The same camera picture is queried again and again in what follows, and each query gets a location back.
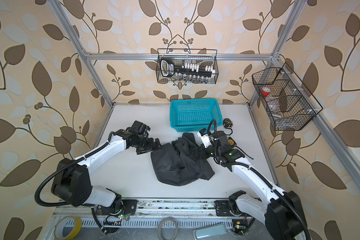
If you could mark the yellow black tape measure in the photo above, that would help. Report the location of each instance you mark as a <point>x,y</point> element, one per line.
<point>231,142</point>

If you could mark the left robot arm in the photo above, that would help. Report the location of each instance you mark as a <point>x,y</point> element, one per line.
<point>72,179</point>

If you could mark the black white tool set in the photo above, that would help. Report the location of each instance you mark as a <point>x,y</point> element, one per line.
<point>168,69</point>

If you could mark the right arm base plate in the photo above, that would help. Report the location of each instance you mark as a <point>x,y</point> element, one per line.
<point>223,208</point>

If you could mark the dark grey trousers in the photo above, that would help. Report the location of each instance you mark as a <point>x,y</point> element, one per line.
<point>181,162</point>

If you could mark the right wire basket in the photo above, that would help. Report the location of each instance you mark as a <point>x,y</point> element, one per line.
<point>291,105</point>

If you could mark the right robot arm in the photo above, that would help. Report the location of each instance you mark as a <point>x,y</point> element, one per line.
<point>281,212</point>

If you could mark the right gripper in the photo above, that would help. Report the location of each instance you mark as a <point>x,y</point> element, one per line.
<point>198,149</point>

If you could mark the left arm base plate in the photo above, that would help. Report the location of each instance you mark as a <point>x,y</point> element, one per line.
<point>119,207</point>

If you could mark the red white small item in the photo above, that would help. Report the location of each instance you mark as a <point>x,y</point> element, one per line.
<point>265,91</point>

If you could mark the teal plastic basket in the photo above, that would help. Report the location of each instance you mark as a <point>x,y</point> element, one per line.
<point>194,115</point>

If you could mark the yellow tape roll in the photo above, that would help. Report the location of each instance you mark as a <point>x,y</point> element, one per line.
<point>67,228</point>

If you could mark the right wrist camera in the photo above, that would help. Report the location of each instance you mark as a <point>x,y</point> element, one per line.
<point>205,137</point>

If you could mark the aluminium front rail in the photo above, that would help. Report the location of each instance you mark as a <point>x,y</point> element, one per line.
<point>155,208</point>

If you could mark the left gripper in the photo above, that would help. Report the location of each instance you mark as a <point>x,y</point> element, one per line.
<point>151,146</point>

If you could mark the wire basket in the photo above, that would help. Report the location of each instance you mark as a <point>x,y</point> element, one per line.
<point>291,105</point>
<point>203,57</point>

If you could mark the back wire basket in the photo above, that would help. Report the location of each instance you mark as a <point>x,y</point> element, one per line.
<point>203,57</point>

